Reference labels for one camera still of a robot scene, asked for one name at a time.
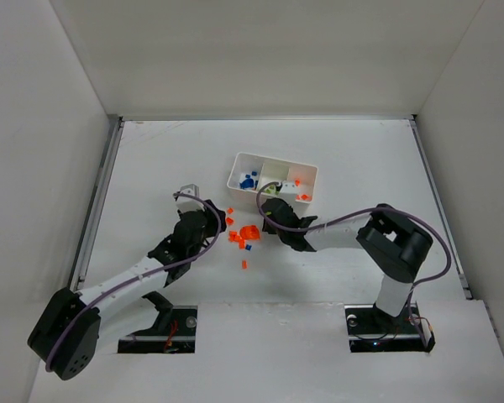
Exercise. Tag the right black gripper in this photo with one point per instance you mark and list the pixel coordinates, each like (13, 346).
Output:
(277, 210)

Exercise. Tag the large blue arch lego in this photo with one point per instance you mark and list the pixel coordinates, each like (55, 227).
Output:
(248, 183)

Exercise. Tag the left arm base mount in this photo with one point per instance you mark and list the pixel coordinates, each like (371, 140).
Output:
(173, 331)

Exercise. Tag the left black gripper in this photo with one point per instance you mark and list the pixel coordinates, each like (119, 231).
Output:
(212, 214)

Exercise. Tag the orange lego cluster piece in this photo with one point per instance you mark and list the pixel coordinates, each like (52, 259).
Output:
(234, 237)

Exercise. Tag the green lego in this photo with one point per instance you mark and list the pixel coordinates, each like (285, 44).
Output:
(271, 189)

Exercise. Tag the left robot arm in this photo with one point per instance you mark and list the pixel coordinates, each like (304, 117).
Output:
(74, 323)

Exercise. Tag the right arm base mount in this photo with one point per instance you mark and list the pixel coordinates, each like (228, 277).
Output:
(370, 330)

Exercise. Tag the large orange round lego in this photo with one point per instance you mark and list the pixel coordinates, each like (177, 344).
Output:
(249, 232)

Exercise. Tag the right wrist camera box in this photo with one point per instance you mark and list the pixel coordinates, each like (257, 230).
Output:
(288, 191)

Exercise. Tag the white three-compartment container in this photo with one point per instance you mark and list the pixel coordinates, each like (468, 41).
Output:
(271, 170)

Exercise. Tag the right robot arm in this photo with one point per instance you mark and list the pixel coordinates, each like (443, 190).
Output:
(397, 245)

